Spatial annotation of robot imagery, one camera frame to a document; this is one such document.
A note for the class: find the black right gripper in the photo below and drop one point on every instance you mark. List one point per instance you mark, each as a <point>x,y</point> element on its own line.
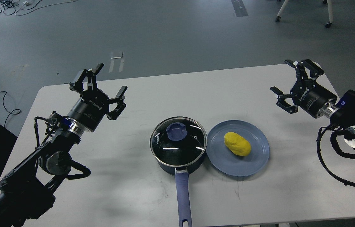
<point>313,99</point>

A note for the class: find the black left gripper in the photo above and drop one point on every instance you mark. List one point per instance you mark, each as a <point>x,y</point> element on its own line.
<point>93,104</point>

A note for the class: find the yellow potato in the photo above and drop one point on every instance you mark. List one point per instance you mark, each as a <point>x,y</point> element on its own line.
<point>237,144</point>

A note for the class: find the glass lid blue knob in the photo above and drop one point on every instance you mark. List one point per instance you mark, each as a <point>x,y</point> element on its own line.
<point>178,141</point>

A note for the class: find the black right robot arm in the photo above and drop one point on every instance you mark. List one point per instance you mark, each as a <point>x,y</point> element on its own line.
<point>341,115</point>

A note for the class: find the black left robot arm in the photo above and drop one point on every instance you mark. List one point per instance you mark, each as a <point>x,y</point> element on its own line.
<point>27,191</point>

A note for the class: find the blue plate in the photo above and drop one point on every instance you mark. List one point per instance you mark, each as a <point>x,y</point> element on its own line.
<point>231,164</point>

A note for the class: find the dark blue saucepan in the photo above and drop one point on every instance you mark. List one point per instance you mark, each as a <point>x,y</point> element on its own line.
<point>181,176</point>

